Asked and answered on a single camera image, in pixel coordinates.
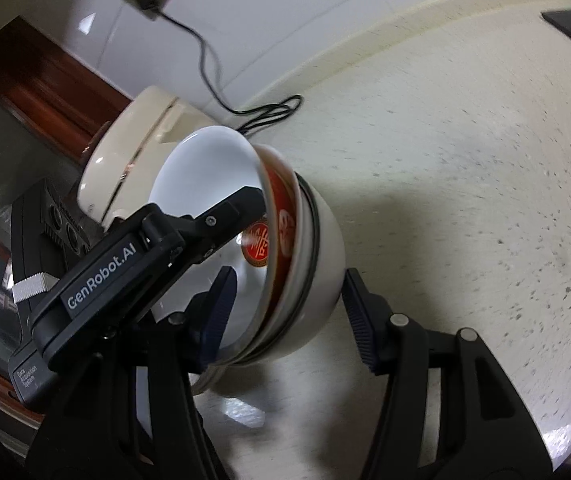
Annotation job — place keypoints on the cream rice cooker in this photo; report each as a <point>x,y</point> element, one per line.
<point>125,150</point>

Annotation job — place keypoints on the black power plug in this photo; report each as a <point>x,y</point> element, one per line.
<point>151,4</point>

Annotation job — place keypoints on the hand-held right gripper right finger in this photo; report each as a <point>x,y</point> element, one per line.
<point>360,320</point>

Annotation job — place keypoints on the brown wooden window frame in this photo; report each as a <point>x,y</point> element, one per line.
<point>50,80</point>

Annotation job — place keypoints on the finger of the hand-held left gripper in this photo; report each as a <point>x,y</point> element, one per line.
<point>230,210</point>

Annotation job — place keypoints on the white bowl with pink flowers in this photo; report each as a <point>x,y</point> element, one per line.
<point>303,245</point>

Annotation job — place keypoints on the white bowl with green rim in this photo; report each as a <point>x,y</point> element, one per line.
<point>330,260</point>

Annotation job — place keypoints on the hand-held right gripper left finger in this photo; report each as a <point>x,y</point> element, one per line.
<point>218,310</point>

